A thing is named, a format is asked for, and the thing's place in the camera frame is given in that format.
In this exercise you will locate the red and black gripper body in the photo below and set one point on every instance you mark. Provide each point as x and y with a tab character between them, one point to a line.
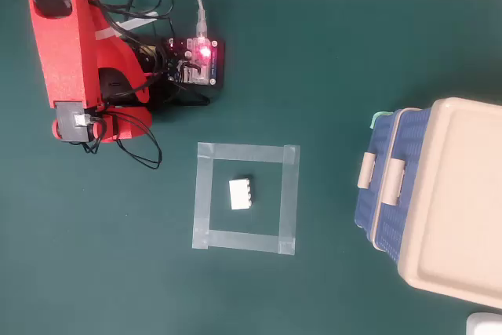
108	133

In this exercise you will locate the red robot arm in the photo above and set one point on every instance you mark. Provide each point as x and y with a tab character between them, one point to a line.
66	56

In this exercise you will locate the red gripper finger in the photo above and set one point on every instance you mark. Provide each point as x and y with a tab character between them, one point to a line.
137	129

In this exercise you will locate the controller circuit board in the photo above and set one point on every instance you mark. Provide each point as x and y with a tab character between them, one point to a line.
196	64

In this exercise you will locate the beige plastic drawer cabinet frame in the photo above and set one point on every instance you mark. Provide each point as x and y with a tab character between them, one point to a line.
459	194

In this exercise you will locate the white plastic object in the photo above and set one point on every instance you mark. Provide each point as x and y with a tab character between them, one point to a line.
486	325

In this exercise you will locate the white toy brick cube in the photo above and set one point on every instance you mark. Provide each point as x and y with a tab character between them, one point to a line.
240	194

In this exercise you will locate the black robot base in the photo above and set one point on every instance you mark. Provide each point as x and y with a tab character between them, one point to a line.
117	84

